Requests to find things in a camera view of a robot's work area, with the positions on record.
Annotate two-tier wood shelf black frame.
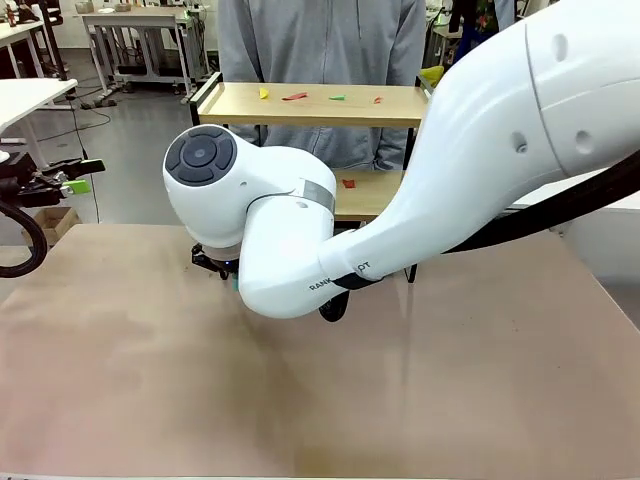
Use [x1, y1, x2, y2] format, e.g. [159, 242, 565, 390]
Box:
[189, 71, 437, 284]

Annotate person torso grey hoodie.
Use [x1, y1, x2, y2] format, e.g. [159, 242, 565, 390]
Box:
[216, 0, 428, 171]

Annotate black arm cable sleeve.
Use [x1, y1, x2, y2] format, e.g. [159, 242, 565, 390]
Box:
[0, 196, 49, 279]
[318, 148, 640, 324]

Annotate white background table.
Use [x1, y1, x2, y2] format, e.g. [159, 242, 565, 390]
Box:
[0, 19, 49, 79]

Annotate white side table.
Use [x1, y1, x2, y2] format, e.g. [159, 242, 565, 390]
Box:
[0, 77, 80, 171]

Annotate open cardboard box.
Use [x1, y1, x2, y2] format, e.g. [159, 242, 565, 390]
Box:
[20, 205, 83, 248]

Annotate yellow-green object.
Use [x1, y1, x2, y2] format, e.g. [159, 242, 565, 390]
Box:
[419, 64, 446, 89]

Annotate background person blue trousers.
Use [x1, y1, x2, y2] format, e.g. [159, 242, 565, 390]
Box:
[446, 0, 517, 66]

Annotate person left forearm grey sleeve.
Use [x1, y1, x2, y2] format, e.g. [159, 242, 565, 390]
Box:
[378, 126, 416, 171]

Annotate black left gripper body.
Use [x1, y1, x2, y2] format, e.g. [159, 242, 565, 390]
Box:
[0, 151, 39, 208]

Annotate black left arm cable sleeve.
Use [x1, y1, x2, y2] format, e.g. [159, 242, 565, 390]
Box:
[0, 196, 49, 279]

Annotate grey background workbench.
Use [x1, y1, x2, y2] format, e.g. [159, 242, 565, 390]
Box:
[81, 5, 197, 99]

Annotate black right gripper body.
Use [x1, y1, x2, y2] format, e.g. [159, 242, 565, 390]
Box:
[189, 242, 241, 281]

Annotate black right arm cable sleeve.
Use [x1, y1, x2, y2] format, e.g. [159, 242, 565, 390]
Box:
[318, 148, 640, 324]

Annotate black stand pole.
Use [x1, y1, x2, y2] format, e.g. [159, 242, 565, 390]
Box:
[38, 0, 69, 82]

